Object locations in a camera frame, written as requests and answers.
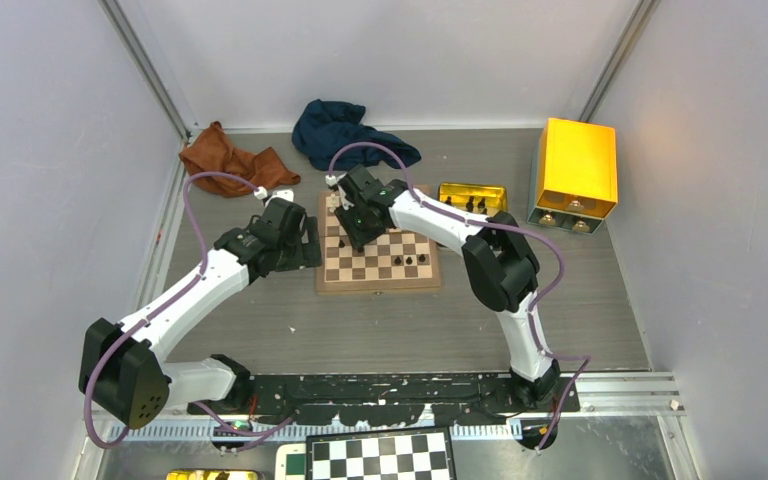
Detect yellow metal tray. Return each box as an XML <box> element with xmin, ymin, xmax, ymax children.
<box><xmin>438</xmin><ymin>182</ymin><xmax>508</xmax><ymax>216</ymax></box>

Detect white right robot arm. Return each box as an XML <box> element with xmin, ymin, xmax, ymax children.
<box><xmin>326</xmin><ymin>166</ymin><xmax>560</xmax><ymax>411</ymax></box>

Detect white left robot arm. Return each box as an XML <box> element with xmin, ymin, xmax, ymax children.
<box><xmin>78</xmin><ymin>189</ymin><xmax>322</xmax><ymax>430</ymax></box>

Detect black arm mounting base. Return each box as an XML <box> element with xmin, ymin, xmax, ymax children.
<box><xmin>207</xmin><ymin>372</ymin><xmax>580</xmax><ymax>427</ymax></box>

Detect wooden chess board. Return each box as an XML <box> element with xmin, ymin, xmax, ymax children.
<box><xmin>316</xmin><ymin>190</ymin><xmax>442</xmax><ymax>294</ymax></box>

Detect black white checker calibration board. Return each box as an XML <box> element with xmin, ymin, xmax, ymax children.
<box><xmin>305</xmin><ymin>427</ymin><xmax>457</xmax><ymax>480</ymax></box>

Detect dark blue cloth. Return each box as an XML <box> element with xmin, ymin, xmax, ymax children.
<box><xmin>291</xmin><ymin>99</ymin><xmax>422</xmax><ymax>171</ymax></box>

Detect orange cloth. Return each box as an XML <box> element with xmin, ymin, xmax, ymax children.
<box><xmin>179</xmin><ymin>121</ymin><xmax>301</xmax><ymax>198</ymax></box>

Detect yellow drawer box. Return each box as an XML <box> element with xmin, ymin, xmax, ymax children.
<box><xmin>528</xmin><ymin>117</ymin><xmax>619</xmax><ymax>234</ymax></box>

